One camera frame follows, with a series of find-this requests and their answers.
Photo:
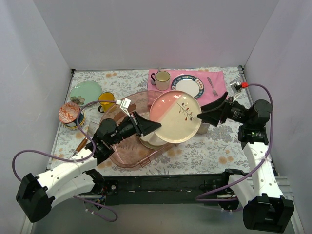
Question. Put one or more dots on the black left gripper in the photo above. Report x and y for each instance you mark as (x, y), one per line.
(137, 124)

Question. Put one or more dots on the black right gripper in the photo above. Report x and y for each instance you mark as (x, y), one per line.
(224, 111)

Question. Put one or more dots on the pink transparent plastic bin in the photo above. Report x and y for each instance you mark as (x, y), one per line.
(131, 153)

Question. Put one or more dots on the pink cream floral plate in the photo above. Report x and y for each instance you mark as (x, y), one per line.
(177, 112)

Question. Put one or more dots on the cream yellow floral plate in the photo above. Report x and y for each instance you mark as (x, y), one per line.
(148, 145)

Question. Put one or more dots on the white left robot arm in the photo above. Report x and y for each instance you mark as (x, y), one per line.
(38, 194)

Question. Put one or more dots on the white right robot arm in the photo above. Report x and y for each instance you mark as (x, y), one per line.
(264, 206)

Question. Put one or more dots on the pink mug purple inside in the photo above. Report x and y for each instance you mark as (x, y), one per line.
(203, 129)

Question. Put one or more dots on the silver fork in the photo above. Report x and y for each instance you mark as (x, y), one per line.
(212, 86)

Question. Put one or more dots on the pink satin cloth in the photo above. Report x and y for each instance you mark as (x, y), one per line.
(217, 79)

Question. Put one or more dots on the blue rimmed white plate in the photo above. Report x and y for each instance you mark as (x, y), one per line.
(188, 84)

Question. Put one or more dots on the yellow mug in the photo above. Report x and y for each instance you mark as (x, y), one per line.
(107, 100)

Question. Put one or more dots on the cream enamel mug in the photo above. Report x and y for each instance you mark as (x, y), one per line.
(162, 79)

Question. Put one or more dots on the green rimmed plate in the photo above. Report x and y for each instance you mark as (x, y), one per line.
(85, 92)

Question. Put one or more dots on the orange patterned bowl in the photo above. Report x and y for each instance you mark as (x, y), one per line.
(70, 106)

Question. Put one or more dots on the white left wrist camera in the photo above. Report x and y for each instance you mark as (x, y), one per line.
(124, 105)

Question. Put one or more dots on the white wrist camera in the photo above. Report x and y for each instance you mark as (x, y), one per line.
(237, 87)
(124, 105)

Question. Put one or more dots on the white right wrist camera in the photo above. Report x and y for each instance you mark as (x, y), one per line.
(237, 87)

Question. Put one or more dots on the wooden handled spatula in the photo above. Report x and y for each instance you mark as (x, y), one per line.
(90, 131)

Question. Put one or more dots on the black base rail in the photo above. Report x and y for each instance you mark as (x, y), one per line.
(169, 189)

